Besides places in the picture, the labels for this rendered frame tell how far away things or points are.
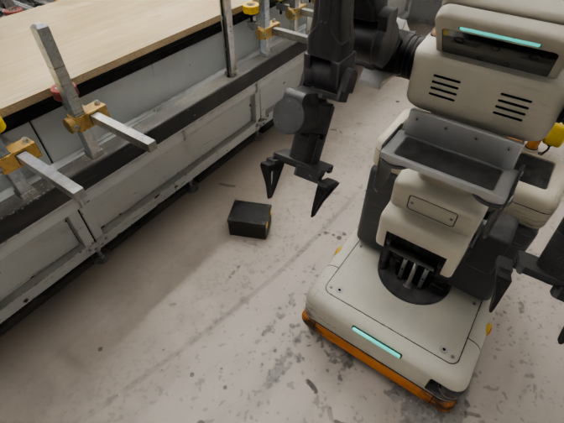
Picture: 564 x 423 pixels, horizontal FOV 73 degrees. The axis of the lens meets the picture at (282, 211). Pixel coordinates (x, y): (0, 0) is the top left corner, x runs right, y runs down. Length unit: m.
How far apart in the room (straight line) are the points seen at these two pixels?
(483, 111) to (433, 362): 0.87
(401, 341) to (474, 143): 0.80
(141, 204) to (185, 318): 0.64
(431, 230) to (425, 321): 0.54
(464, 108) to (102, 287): 1.67
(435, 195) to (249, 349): 1.02
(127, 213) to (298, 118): 1.52
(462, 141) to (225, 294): 1.28
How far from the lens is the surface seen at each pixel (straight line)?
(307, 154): 0.68
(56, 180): 1.19
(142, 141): 1.22
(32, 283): 1.93
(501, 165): 0.86
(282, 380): 1.61
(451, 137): 0.85
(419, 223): 1.03
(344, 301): 1.46
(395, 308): 1.48
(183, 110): 1.65
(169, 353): 1.72
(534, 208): 1.26
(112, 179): 1.59
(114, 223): 2.00
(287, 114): 0.61
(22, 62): 1.78
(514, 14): 0.72
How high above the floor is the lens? 1.51
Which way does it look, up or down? 46 degrees down
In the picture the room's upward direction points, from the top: straight up
